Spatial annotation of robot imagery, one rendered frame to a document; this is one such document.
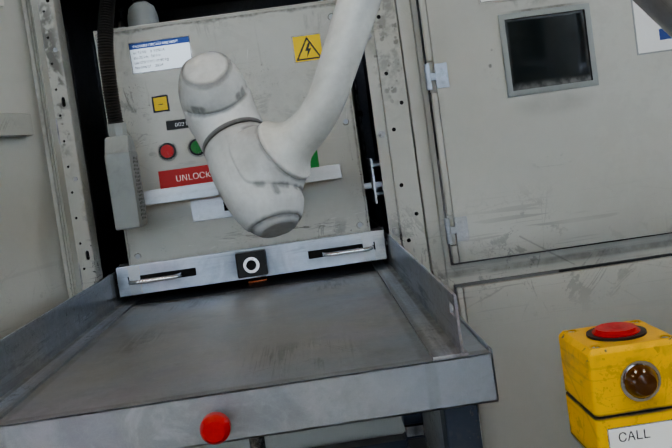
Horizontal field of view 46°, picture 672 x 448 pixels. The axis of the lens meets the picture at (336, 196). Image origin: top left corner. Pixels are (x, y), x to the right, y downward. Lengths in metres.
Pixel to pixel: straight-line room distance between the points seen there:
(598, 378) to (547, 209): 0.92
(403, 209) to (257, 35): 0.45
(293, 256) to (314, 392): 0.71
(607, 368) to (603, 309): 0.96
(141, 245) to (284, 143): 0.60
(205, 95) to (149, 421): 0.47
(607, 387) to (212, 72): 0.71
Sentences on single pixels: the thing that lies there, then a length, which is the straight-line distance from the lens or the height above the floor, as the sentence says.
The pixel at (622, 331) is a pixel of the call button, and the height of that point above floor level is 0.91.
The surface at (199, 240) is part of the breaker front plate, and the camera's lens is 1.60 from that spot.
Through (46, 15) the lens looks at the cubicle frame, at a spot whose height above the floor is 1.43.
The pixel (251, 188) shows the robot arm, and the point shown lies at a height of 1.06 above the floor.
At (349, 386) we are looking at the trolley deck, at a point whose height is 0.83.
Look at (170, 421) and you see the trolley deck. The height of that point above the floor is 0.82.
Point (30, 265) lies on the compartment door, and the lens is 1.53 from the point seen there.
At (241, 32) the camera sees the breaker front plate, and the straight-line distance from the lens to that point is 1.60.
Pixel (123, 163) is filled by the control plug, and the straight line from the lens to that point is 1.50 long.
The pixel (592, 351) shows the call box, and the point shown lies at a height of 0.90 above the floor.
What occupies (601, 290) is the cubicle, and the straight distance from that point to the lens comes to 1.64.
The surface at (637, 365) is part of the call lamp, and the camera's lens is 0.70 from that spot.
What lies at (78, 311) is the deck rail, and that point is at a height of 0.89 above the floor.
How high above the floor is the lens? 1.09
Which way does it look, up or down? 3 degrees down
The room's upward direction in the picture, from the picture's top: 8 degrees counter-clockwise
